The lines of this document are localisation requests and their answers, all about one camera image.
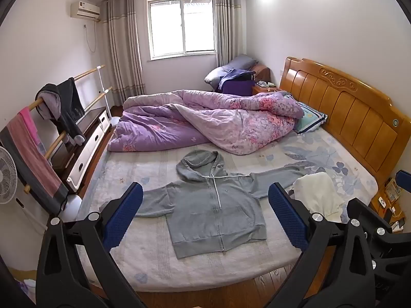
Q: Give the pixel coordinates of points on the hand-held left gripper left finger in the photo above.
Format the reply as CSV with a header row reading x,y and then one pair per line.
x,y
126,211

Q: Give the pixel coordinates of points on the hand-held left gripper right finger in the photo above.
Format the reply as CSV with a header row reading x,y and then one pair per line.
x,y
285,211

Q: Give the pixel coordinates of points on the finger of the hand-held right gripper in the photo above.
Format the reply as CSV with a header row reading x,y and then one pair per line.
x,y
404,179
369,215

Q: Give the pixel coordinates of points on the white sweatshirt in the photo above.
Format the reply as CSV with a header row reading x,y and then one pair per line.
x,y
318,192

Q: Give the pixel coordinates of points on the grey zip hoodie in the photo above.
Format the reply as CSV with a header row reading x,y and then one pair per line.
x,y
208,218

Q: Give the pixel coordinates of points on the wooden bar clothes rack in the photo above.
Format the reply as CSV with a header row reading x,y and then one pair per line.
x,y
86,72

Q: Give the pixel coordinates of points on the small white device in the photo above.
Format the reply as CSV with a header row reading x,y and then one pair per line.
x,y
382,202

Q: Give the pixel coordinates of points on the white round base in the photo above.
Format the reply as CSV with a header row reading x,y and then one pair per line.
x,y
73,207

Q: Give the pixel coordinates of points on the floral white bed sheet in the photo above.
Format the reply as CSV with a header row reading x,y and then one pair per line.
x,y
154,263

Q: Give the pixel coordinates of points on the white dark-topped cabinet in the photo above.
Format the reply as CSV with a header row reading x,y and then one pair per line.
x,y
91,141

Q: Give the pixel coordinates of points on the wooden bed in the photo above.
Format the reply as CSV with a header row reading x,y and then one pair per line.
x,y
353,118

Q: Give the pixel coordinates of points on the teal pillow with blue edge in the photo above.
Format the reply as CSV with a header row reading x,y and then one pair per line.
x,y
310,117

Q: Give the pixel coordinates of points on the pink grey striped towel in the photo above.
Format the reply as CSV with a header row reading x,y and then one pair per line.
x,y
32,160

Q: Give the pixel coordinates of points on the purple floral quilt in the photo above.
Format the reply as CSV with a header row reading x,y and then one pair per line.
x,y
224,122

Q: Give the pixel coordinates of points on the dark hooded jacket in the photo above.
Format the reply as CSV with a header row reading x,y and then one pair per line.
x,y
69,102

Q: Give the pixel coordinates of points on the small wooden nightstand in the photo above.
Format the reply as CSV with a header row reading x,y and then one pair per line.
x,y
258,90

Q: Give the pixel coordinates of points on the pale bag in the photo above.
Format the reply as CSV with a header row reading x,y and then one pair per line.
x,y
27,287

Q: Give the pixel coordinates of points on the white standing fan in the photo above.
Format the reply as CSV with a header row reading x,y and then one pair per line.
x,y
6,173

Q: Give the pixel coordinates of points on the tissue pack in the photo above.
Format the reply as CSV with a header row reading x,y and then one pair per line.
x,y
265,84

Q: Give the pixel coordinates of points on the bright pink towel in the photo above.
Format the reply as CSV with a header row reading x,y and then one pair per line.
x,y
29,122

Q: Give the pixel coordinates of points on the purple cloth-covered box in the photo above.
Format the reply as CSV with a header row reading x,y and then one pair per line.
x,y
237,86

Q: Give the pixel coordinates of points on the grey striped curtain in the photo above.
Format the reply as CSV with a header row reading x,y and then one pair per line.
x,y
229,25
123,54

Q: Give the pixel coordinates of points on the window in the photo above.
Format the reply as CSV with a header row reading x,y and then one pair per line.
x,y
167,29

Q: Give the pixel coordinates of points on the white air conditioner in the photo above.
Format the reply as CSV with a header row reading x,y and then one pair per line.
x,y
85,11

